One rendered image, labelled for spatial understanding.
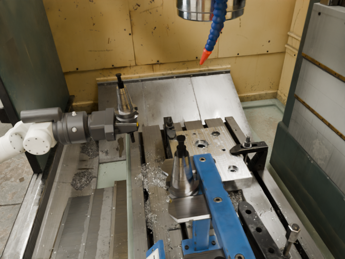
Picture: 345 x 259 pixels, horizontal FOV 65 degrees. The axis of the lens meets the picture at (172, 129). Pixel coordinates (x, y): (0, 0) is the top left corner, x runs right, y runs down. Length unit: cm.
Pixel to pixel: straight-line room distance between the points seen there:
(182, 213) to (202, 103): 129
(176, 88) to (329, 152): 104
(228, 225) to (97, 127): 44
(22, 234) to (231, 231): 81
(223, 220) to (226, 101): 135
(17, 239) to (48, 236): 16
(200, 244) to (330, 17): 78
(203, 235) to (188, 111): 105
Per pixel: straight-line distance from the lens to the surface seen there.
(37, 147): 78
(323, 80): 105
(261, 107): 206
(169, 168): 56
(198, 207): 49
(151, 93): 175
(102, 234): 107
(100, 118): 77
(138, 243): 83
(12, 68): 118
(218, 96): 177
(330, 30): 102
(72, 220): 119
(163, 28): 173
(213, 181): 52
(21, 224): 114
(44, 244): 122
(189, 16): 64
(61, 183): 142
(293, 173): 133
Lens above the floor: 160
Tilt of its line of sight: 35 degrees down
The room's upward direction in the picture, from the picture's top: 3 degrees counter-clockwise
